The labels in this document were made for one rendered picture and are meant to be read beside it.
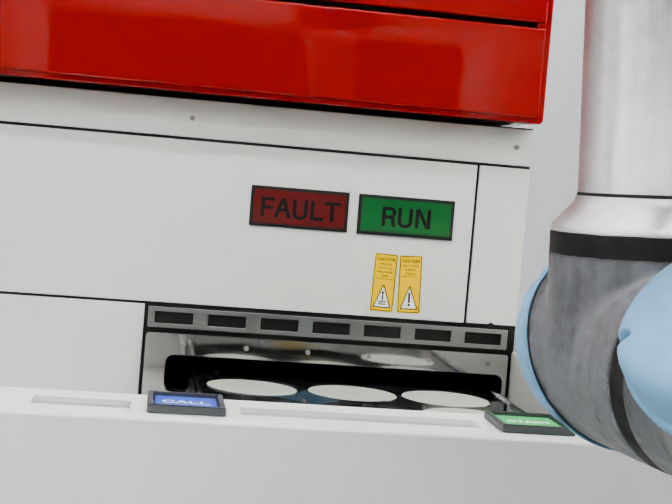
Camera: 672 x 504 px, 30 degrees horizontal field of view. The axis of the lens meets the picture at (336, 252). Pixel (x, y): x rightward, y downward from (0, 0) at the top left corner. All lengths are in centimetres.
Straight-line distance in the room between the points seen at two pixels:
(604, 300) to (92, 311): 90
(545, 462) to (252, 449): 21
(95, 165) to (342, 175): 29
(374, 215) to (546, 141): 164
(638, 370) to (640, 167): 15
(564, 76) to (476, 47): 165
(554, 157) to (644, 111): 241
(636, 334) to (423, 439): 31
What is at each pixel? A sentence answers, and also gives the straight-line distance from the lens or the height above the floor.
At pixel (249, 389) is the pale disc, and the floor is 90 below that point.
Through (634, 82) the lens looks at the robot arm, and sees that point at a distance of 72.
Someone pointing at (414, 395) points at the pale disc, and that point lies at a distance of 145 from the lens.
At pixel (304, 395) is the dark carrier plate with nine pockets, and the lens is 138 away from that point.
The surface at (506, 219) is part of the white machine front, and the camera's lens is 155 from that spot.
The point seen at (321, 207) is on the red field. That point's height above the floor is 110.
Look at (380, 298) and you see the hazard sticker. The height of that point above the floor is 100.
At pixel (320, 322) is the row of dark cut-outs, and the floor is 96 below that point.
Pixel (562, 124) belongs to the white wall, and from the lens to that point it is 313.
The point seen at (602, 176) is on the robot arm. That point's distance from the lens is 73.
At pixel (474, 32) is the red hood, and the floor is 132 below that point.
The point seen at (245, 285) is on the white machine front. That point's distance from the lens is 150.
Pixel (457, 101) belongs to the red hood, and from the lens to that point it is 149.
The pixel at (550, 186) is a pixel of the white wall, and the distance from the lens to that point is 312.
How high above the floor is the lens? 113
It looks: 3 degrees down
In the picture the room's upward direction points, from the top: 5 degrees clockwise
